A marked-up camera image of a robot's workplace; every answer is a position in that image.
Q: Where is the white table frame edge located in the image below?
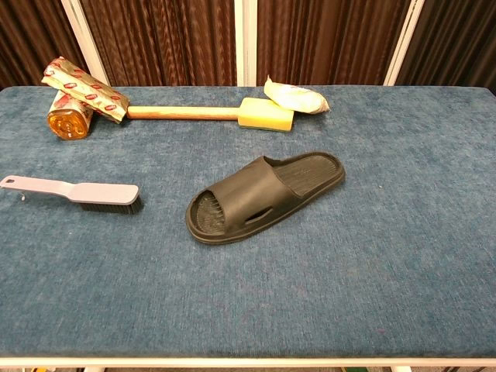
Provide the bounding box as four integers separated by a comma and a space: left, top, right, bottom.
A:
0, 355, 496, 372

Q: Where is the black rubber slide sandal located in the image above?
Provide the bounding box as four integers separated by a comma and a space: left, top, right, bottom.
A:
184, 151, 346, 245

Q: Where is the blue fabric table cover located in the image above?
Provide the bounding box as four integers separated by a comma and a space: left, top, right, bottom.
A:
0, 84, 496, 360

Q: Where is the wooden stick handle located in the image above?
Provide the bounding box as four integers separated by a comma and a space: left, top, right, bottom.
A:
126, 105, 242, 122

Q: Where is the amber bottle with printed label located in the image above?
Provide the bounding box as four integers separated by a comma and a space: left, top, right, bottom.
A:
46, 91, 95, 140

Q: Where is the lavender scrub brush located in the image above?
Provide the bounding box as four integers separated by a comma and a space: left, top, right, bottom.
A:
0, 174, 143, 215

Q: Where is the white partition post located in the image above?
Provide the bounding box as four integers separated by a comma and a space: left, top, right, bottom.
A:
383, 0, 425, 87
233, 0, 258, 88
60, 0, 111, 87

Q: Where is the red printed wrapper package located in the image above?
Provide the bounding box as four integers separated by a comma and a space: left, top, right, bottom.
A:
41, 57, 130, 124

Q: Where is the white plastic packet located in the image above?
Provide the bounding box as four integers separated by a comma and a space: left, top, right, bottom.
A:
263, 75, 331, 115

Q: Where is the yellow sponge block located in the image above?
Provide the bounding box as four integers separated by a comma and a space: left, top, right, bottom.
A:
237, 97, 295, 134

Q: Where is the brown pleated curtain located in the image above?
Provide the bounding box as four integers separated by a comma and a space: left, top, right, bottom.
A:
0, 0, 496, 89

